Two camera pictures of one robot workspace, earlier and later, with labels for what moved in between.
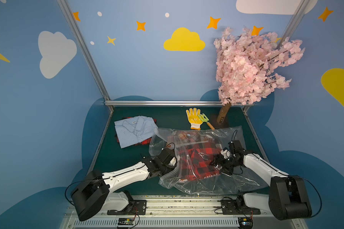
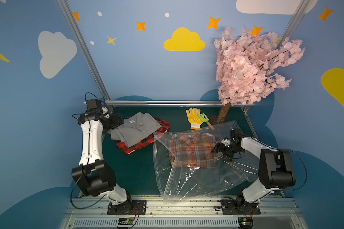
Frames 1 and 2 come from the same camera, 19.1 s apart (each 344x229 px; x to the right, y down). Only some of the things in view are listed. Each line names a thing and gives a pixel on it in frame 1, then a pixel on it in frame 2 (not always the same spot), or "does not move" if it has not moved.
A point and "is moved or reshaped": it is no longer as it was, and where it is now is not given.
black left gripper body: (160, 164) -> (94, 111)
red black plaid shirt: (194, 163) -> (146, 140)
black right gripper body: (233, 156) -> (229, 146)
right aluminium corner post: (295, 15) does not move
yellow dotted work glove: (193, 118) does not move
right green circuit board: (245, 223) does not move
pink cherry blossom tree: (244, 63) does not move
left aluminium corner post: (86, 51) does not move
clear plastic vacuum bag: (196, 150) is moved or reshaped
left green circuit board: (125, 221) does not move
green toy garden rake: (204, 119) does not move
